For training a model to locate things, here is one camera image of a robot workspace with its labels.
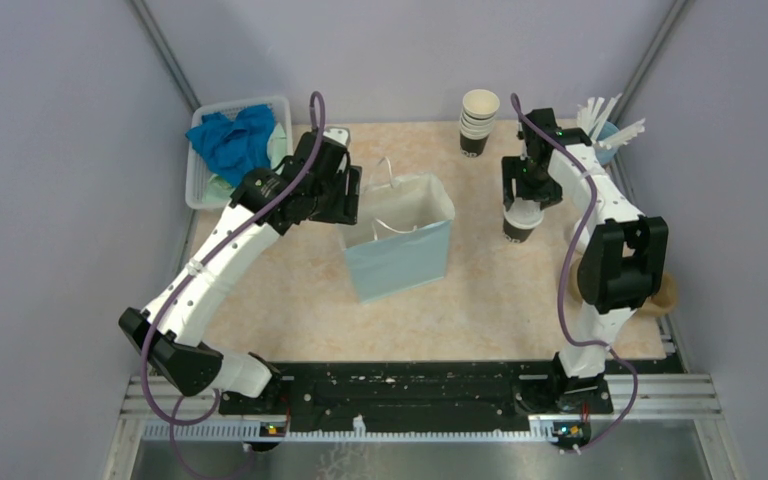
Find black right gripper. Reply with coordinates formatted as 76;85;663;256
502;154;562;211

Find translucent plastic cup lid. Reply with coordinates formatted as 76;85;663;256
504;199;544;230

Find light blue paper bag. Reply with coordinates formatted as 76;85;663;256
337;157;456;303

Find stack of paper cups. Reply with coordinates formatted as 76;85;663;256
459;89;500;158

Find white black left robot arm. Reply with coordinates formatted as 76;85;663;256
118;127;362;414

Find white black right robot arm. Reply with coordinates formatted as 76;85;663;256
501;108;669;412

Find blue straw holder cup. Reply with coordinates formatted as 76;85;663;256
594;121;619;166

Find white wrapped straws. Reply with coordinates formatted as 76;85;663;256
575;94;646;153

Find blue cloth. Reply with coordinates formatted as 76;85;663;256
186;104;276;188

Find brown pulp cup carrier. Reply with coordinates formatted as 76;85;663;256
567;258;678;318

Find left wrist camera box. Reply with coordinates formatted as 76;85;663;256
323;126;351;150

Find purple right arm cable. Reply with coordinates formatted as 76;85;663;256
509;92;640;455

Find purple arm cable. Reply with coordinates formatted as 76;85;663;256
509;92;640;455
140;90;327;480

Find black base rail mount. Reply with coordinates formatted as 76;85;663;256
218;357;683;452

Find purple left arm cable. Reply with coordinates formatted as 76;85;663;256
140;90;327;480

